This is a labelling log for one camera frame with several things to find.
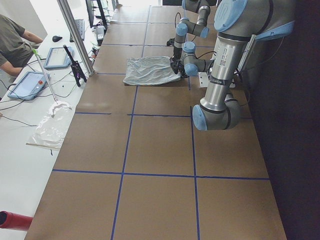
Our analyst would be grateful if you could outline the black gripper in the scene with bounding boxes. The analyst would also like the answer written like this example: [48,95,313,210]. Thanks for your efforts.
[173,46,182,58]
[178,65,188,78]

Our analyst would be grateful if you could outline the blue white striped polo shirt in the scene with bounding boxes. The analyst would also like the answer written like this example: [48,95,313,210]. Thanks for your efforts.
[123,56,181,86]

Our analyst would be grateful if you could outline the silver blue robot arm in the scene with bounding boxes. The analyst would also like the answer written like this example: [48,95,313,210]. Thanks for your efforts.
[173,0,211,60]
[174,0,296,131]

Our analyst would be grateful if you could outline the black monitor stand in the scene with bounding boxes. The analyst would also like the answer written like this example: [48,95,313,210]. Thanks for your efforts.
[85,0,108,30]

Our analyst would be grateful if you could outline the black keyboard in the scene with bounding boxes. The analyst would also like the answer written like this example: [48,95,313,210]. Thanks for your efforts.
[74,19,85,40]

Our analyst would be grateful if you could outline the black spare gripper stand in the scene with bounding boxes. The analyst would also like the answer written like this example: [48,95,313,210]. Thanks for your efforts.
[63,45,87,87]

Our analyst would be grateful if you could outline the far blue teach pendant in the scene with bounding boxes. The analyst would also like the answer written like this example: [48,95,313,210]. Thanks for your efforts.
[44,47,71,70]

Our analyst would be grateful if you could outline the blue teach pendant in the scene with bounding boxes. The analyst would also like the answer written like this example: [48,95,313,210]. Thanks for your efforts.
[7,71,47,101]
[44,47,71,70]

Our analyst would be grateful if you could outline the black computer mouse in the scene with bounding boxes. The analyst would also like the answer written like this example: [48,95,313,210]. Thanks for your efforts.
[52,35,63,43]

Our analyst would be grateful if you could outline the silver reacher grabber stick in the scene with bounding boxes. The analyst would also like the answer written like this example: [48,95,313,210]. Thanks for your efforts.
[32,48,72,118]

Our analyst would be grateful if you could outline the clear plastic bag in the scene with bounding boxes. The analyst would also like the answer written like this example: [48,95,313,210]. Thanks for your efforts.
[27,108,74,147]

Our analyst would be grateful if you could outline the near blue teach pendant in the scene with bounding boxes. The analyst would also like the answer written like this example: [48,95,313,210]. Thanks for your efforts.
[7,71,47,101]

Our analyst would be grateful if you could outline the thin wooden stick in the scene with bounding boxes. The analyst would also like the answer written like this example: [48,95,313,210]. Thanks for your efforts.
[26,142,61,150]

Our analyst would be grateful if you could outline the seated person grey t-shirt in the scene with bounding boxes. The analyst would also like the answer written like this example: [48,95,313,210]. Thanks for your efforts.
[0,15,43,77]

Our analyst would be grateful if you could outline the red cylinder tube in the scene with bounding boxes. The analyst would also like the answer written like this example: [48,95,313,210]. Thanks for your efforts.
[0,211,33,231]

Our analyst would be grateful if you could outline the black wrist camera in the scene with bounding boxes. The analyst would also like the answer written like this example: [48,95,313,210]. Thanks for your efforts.
[169,57,180,75]
[166,38,175,47]

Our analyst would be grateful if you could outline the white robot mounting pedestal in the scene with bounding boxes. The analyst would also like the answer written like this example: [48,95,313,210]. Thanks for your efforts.
[198,59,237,88]

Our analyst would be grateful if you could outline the aluminium frame post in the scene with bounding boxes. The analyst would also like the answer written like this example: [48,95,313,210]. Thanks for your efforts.
[57,0,95,76]

